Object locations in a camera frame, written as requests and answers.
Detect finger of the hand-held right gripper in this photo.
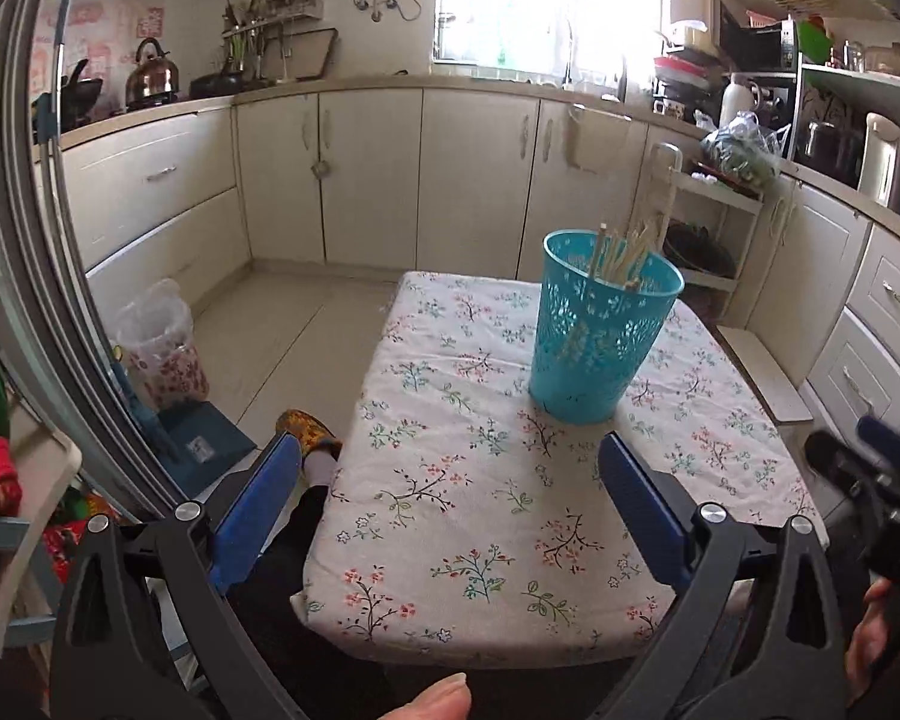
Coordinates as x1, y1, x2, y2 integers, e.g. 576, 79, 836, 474
805, 430, 900, 533
857, 416, 900, 466

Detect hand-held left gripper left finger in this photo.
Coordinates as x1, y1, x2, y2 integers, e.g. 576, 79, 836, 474
49, 431, 308, 720

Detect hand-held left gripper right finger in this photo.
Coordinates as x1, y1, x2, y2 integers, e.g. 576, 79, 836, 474
592, 431, 852, 720

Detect teal perforated plastic basket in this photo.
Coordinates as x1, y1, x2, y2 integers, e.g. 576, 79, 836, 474
529, 229, 685, 425

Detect bundle of wooden chopsticks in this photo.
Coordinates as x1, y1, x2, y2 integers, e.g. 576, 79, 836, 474
586, 216, 668, 293

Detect person's right hand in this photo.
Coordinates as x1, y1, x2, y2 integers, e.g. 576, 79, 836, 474
846, 576, 897, 702

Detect person's left hand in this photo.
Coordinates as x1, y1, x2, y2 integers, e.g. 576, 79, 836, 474
381, 671, 472, 720

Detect blue dustpan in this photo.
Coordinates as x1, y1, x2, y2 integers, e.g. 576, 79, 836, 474
109, 360, 257, 492

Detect yellow patterned slipper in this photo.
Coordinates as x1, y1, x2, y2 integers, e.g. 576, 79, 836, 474
276, 409, 344, 458

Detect low wooden bench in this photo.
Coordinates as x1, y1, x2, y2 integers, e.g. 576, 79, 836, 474
716, 326, 815, 427

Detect cream drawer cabinet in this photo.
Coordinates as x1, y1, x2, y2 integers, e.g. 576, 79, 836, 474
746, 172, 900, 428
52, 109, 252, 323

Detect floral trash bin with bag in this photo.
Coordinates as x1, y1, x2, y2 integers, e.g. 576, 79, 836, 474
112, 279, 209, 412

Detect floral tablecloth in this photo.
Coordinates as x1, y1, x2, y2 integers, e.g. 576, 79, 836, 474
291, 271, 830, 668

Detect white and blue shelf rack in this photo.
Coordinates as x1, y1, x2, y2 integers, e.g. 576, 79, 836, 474
0, 262, 83, 653

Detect white electric jug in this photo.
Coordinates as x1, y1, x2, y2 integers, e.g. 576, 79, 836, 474
857, 112, 900, 207

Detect white trolley cart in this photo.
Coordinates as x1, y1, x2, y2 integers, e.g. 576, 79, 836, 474
634, 144, 766, 316

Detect steel pot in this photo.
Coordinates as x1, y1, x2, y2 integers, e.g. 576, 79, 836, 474
799, 120, 863, 181

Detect plastic bag of greens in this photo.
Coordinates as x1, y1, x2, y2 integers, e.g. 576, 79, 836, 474
699, 111, 785, 185

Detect white metal shelf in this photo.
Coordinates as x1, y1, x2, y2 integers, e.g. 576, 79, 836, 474
787, 60, 900, 166

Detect cream door cabinet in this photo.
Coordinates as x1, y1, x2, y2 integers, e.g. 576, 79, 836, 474
232, 86, 650, 282

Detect white thermos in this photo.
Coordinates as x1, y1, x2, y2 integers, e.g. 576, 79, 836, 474
720, 75, 755, 125

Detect green plastic board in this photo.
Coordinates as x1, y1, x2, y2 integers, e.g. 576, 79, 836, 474
795, 19, 833, 65

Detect dish rack with bowls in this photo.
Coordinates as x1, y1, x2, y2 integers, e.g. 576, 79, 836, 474
652, 22, 721, 117

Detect black microwave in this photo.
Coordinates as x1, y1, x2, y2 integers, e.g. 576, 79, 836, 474
712, 0, 796, 72

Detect black frying pan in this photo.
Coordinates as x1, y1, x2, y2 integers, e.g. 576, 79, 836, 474
189, 69, 271, 98

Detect steel kettle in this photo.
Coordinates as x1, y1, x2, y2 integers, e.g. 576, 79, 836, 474
125, 37, 179, 101

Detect black wok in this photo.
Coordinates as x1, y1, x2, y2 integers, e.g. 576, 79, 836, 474
34, 60, 104, 132

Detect black framed tray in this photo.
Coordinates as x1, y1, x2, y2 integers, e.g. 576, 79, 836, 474
281, 28, 338, 82

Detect bright window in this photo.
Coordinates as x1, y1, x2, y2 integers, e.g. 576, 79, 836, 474
435, 0, 665, 68

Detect grey sliding door frame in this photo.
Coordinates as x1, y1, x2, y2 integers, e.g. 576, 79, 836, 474
0, 0, 188, 522

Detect wall utensil rack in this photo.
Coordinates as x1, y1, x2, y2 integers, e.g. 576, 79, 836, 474
221, 0, 323, 80

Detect mop handle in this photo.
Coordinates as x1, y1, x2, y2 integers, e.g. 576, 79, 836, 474
41, 0, 82, 143

